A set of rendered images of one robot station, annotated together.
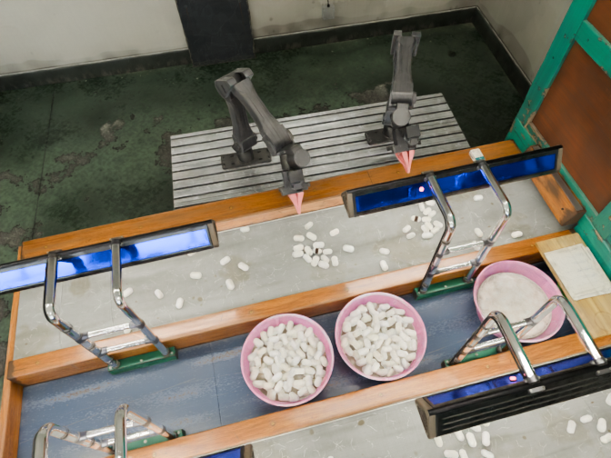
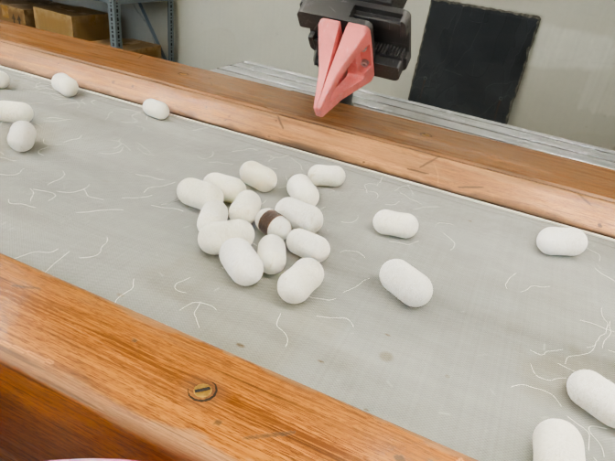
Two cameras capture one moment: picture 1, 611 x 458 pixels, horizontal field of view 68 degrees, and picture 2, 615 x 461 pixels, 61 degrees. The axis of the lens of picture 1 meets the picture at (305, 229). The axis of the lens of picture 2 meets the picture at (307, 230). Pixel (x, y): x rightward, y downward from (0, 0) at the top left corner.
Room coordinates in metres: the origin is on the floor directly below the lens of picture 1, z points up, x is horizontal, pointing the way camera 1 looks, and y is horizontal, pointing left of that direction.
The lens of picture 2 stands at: (0.48, -0.23, 0.93)
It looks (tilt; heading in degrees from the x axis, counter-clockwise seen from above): 30 degrees down; 32
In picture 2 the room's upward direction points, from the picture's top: 8 degrees clockwise
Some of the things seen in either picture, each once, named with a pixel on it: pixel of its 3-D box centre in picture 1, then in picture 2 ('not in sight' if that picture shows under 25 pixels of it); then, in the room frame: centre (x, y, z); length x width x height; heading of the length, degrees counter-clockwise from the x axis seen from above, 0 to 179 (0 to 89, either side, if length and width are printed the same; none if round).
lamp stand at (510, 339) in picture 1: (512, 365); not in sight; (0.30, -0.50, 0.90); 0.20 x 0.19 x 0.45; 101
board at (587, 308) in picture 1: (584, 282); not in sight; (0.58, -0.85, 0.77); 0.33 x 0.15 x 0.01; 11
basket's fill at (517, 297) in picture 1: (512, 306); not in sight; (0.53, -0.64, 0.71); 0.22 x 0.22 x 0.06
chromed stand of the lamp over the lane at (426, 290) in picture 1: (448, 234); not in sight; (0.69, -0.42, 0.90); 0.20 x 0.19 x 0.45; 101
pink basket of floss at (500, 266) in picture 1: (513, 304); not in sight; (0.53, -0.64, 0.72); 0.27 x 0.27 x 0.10
